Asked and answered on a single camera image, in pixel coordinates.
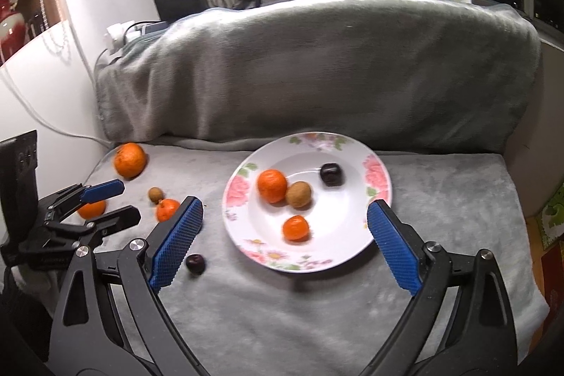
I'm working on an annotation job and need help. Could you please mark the red ornament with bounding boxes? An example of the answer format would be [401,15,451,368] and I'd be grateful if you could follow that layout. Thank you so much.
[0,0,25,64]

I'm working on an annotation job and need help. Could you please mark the dark plum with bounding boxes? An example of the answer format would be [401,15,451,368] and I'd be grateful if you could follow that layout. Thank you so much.
[319,163,343,186]
[185,253,206,275]

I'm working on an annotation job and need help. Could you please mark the small mandarin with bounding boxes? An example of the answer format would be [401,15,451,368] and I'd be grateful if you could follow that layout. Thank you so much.
[156,198,181,223]

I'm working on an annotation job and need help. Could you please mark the grey fleece blanket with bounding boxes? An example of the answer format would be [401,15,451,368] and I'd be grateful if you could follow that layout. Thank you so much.
[81,0,551,376]

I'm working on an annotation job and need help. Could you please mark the green printed box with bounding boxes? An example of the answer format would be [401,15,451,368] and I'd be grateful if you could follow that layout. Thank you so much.
[526,182,564,315]

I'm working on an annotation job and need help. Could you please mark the large orange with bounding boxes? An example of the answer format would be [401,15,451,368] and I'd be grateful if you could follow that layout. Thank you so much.
[114,142,147,178]

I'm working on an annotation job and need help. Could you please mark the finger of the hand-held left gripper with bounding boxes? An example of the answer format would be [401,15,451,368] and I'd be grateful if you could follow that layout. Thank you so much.
[39,179,125,222]
[44,205,142,247]

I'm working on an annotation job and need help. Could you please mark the floral white plate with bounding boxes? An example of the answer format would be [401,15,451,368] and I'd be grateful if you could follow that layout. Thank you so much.
[221,131,393,273]

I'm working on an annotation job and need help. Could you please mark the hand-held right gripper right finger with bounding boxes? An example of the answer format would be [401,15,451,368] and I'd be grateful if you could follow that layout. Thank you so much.
[360,200,517,376]

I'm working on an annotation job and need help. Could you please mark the white power strip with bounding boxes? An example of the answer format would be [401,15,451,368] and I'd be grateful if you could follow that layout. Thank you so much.
[105,20,142,55]

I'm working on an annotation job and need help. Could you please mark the white cable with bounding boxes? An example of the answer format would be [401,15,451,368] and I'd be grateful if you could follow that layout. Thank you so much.
[0,63,116,148]

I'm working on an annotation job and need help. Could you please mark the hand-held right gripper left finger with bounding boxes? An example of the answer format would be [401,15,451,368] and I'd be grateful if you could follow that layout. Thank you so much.
[48,195,212,376]

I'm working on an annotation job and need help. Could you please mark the orange mango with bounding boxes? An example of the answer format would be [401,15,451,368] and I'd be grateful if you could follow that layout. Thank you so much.
[77,200,107,220]

